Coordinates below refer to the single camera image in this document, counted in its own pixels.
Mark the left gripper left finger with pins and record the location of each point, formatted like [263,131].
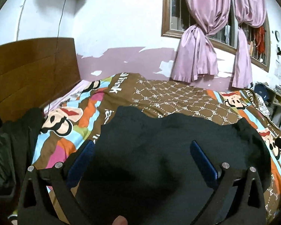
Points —
[35,206]

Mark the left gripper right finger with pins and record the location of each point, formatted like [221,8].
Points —
[237,196]

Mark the black zip jacket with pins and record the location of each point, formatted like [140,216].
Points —
[142,168]

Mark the dark clothes pile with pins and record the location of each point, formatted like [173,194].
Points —
[17,145]

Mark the person's fingertip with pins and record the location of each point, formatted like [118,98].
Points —
[120,220]

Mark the crumpled patterned fabric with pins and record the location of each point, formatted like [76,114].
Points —
[261,105]

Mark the wooden shelf desk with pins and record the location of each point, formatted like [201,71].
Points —
[274,105]

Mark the brown cartoon monkey bedspread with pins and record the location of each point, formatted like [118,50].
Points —
[81,116]

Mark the blue bag on desk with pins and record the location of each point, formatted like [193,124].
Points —
[261,90]

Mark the wooden headboard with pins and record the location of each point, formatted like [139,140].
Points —
[35,72]

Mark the red hanging garment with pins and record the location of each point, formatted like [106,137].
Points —
[259,35]

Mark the right pink curtain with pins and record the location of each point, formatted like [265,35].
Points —
[252,13]

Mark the pink curtain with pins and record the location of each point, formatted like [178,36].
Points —
[252,13]
[196,55]

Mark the left pink curtain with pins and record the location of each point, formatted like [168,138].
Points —
[196,55]

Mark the round wall clock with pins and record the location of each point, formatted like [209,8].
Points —
[277,35]

